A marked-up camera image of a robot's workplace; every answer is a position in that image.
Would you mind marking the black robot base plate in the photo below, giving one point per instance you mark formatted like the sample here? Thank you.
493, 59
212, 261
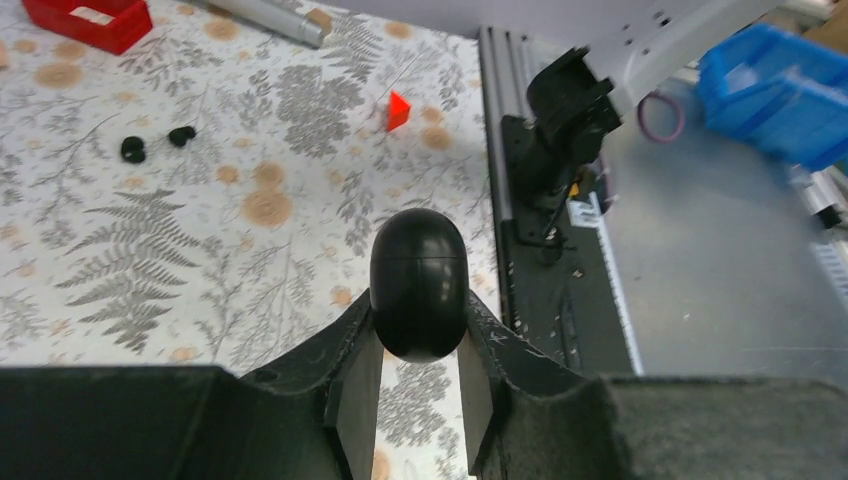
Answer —
560, 294

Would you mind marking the red box with label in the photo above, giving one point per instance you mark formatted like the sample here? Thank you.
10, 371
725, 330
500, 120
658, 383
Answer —
113, 26

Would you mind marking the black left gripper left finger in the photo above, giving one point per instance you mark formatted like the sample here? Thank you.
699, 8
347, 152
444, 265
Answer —
309, 414

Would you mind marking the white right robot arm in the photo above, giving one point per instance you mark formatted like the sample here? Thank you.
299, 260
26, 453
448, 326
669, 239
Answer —
581, 96

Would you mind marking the silver grey microphone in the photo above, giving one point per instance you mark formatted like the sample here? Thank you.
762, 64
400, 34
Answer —
283, 21

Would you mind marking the large blue plastic bin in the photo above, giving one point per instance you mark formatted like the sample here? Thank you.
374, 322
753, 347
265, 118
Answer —
779, 92

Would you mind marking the red triangle block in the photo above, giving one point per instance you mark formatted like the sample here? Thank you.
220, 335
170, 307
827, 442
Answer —
398, 111

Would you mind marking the small tan wooden cube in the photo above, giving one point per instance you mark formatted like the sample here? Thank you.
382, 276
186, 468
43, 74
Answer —
321, 18

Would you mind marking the black oval earbud case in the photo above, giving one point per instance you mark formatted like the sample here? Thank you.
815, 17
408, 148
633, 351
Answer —
419, 286

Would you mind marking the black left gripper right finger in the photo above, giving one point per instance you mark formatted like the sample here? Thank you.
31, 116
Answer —
528, 417

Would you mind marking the floral table mat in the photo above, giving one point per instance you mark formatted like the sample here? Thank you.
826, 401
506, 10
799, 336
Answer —
255, 235

